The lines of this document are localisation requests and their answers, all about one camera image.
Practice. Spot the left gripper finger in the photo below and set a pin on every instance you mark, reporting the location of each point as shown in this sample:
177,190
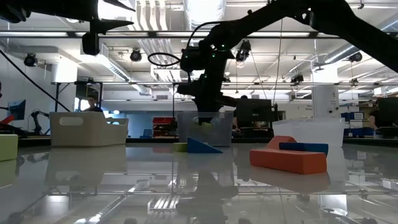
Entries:
105,25
119,3

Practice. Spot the blue wedge block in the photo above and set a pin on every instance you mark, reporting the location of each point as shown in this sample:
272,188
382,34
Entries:
199,147

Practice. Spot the long green block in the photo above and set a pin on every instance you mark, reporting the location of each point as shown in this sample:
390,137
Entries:
180,147

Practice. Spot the orange curved block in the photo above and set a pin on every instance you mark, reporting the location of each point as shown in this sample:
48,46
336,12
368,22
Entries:
281,141

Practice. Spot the long orange block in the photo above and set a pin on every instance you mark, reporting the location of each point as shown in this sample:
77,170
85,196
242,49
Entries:
289,161

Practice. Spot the long blue block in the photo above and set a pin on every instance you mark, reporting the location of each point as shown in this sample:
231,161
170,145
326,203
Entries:
308,147

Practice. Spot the green cube block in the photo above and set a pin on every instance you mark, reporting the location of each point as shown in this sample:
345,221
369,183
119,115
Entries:
7,147

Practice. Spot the black background robot arm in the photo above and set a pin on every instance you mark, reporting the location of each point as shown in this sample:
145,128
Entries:
38,119

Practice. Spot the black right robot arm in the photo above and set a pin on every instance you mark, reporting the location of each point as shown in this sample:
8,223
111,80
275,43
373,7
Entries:
280,18

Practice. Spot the grey translucent plastic bin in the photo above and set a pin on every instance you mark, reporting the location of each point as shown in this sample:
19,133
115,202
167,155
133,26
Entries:
224,133

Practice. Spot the person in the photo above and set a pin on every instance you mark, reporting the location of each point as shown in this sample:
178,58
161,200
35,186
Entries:
244,97
92,104
373,116

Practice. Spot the red storage bins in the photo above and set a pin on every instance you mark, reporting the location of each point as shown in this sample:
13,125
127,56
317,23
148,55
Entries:
163,124

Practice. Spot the black ceiling spotlight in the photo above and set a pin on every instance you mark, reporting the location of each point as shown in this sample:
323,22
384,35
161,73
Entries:
355,57
297,78
245,49
30,59
136,55

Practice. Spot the black monitor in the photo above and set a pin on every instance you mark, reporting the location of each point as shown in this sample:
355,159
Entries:
388,112
255,109

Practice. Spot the black overhead crossbar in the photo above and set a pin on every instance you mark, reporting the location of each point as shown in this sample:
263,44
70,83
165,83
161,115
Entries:
152,34

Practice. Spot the blue chair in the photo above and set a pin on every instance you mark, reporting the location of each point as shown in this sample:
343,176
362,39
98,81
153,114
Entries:
146,133

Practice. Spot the clear plastic bin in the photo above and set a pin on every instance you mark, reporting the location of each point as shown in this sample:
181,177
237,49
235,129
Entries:
317,130

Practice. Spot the white plastic bin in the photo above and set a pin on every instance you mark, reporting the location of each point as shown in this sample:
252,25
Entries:
87,133

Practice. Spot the blue-screen monitor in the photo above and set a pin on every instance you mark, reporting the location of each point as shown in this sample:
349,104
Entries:
17,109

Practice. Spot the white pillar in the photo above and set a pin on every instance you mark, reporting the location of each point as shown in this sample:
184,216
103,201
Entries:
325,93

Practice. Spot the blue storage bins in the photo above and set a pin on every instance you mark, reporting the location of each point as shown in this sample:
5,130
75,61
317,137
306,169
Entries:
357,124

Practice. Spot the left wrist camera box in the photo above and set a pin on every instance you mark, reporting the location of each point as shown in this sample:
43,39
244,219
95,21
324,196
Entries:
90,43

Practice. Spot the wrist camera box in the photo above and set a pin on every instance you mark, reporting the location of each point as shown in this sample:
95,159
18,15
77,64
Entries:
191,60
90,43

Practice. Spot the black gantry frame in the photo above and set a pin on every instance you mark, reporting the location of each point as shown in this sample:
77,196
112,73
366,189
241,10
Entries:
57,96
173,99

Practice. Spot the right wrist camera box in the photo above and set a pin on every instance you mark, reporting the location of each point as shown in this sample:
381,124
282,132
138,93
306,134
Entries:
191,60

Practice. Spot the silver round ceiling duct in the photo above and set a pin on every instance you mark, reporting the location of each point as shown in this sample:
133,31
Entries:
203,12

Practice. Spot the grey slanted ceiling duct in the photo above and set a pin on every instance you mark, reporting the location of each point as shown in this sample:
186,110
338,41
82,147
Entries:
339,53

